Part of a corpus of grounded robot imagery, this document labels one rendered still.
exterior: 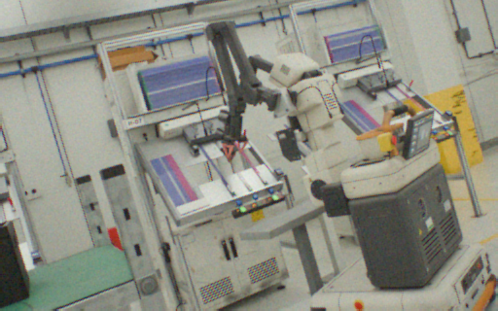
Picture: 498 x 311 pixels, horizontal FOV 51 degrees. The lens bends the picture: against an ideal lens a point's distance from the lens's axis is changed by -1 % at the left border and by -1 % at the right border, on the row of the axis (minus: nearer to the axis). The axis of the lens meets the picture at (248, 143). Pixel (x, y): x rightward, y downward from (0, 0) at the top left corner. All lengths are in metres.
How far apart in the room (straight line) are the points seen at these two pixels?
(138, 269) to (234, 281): 2.75
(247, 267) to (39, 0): 3.04
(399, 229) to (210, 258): 1.53
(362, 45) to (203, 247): 2.00
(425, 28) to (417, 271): 4.16
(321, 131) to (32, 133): 3.01
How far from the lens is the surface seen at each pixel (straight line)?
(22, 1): 5.11
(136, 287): 0.73
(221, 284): 3.43
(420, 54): 5.93
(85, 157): 4.86
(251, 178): 3.21
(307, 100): 2.38
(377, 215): 2.20
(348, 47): 4.15
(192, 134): 3.40
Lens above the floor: 1.10
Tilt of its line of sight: 2 degrees down
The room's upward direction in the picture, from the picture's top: 17 degrees counter-clockwise
